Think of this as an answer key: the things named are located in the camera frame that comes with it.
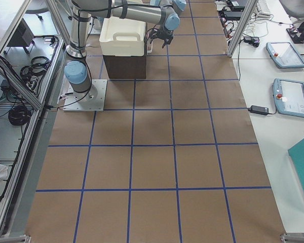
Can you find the wooden drawer with white handle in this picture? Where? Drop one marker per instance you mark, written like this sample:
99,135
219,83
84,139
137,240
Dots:
149,46

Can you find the black power adapter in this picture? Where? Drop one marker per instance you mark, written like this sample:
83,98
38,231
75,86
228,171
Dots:
258,110

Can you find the teach pendant near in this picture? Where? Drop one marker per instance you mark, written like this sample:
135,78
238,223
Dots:
289,97

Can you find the black electronics box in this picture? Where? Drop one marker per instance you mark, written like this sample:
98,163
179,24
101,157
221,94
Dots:
22,37

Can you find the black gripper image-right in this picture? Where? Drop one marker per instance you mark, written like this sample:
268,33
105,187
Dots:
164,34

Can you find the aluminium frame post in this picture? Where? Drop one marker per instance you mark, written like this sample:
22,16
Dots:
246,16

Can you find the dark wooden drawer cabinet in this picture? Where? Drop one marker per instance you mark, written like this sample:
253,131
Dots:
125,67

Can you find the white plastic tray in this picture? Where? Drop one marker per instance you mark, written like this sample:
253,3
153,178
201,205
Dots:
122,37

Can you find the teach pendant far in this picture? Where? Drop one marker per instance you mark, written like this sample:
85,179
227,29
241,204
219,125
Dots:
284,55

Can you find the metal base plate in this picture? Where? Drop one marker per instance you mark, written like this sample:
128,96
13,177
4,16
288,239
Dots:
93,101

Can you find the silver robot arm image-right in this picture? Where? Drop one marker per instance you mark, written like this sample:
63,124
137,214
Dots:
156,14

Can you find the teach pendant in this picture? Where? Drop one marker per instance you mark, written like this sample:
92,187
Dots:
289,97
284,55

